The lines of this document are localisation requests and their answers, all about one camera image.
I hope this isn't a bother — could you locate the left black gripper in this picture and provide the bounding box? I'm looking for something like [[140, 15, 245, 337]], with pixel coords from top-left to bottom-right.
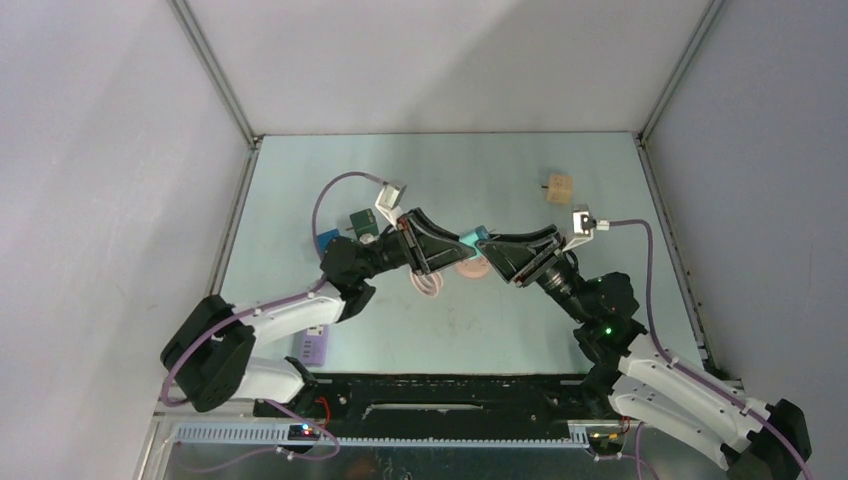
[[355, 208, 476, 281]]

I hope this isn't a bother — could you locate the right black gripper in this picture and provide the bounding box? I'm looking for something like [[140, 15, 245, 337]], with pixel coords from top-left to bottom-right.
[[476, 225, 592, 325]]

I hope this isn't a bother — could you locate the teal USB charger plug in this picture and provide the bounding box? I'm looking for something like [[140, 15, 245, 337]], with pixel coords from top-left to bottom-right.
[[459, 225, 490, 260]]

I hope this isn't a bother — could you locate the beige cube socket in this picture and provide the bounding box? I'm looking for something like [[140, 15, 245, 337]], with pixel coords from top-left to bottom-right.
[[544, 174, 573, 205]]

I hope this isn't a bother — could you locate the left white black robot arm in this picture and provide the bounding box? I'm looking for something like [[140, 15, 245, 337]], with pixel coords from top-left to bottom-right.
[[160, 208, 478, 417]]

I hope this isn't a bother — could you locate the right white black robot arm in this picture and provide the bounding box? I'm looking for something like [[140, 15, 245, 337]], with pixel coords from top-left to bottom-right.
[[475, 217, 812, 479]]

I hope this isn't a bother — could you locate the pink round power strip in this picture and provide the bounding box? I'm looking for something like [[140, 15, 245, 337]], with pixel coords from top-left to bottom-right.
[[455, 256, 491, 279]]

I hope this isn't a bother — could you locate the dark green cube socket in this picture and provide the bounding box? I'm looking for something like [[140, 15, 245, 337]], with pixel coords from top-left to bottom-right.
[[348, 208, 380, 240]]

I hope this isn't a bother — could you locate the blue cube socket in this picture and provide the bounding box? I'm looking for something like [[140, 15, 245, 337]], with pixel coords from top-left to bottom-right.
[[315, 229, 341, 258]]

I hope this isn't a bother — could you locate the purple power strip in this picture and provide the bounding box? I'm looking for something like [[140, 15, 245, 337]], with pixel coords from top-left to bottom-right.
[[293, 325, 329, 367]]

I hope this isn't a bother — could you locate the pink coiled power cord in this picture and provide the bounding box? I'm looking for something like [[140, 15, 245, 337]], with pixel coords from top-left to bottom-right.
[[409, 270, 445, 299]]

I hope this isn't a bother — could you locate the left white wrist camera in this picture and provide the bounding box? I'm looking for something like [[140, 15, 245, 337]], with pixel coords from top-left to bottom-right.
[[375, 182, 406, 226]]

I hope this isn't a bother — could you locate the white cable duct rail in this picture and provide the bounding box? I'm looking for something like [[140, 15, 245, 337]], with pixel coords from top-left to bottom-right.
[[173, 423, 591, 448]]

